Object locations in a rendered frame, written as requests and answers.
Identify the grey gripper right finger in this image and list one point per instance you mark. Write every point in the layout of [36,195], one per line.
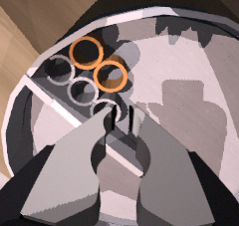
[178,188]

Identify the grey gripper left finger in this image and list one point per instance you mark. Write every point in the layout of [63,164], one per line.
[59,185]

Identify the bronze bushing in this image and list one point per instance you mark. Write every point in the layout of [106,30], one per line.
[106,84]
[80,61]

